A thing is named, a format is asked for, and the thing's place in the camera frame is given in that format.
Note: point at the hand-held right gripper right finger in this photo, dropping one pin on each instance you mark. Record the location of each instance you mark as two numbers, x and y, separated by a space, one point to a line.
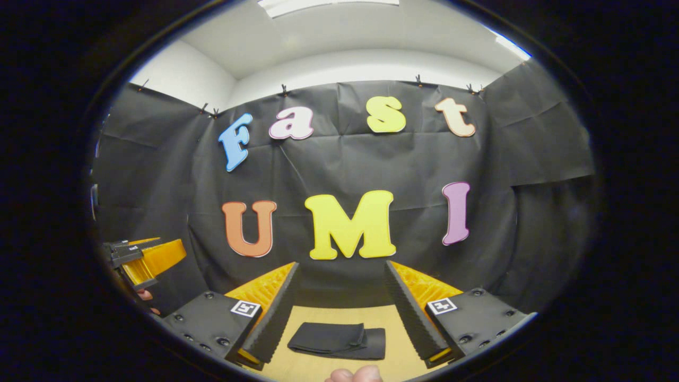
411 318

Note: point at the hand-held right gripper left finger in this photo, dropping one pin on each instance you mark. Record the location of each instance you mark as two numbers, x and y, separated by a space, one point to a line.
273 318

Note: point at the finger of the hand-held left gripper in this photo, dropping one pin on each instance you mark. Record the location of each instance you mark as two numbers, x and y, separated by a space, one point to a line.
127 245
159 260

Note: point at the dark blue jeans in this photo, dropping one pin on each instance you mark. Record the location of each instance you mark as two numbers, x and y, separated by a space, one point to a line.
334 339

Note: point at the black backdrop cloth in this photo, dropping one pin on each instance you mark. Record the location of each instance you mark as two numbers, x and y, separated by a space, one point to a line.
371 159

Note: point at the long ceiling light strip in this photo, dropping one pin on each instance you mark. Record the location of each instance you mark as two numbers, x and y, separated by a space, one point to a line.
512 45

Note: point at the wide ceiling light panel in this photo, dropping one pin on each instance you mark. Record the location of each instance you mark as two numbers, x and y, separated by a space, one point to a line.
329 6

